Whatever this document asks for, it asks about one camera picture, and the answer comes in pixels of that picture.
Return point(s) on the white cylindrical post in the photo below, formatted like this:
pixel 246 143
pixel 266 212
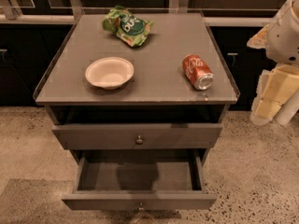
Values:
pixel 288 110

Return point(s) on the dark background counter cabinets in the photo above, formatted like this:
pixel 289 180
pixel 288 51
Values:
pixel 32 31

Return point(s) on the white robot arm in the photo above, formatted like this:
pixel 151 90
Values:
pixel 282 40

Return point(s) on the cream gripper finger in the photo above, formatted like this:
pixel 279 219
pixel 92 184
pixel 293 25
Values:
pixel 258 40
pixel 262 112

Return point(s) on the open grey middle drawer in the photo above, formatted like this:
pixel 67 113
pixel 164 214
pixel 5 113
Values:
pixel 140 180

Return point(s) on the white paper bowl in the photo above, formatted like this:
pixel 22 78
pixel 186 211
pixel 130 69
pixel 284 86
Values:
pixel 109 73

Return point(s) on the grey drawer cabinet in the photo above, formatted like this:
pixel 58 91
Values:
pixel 158 92

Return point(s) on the green chip bag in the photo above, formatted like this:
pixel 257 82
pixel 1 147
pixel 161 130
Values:
pixel 126 26

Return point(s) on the closed grey top drawer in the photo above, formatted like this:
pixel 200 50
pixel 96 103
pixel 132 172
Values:
pixel 137 136

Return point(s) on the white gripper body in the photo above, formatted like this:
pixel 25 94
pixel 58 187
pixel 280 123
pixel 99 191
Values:
pixel 285 37

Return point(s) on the red coke can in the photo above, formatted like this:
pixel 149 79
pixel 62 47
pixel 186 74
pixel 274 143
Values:
pixel 197 72

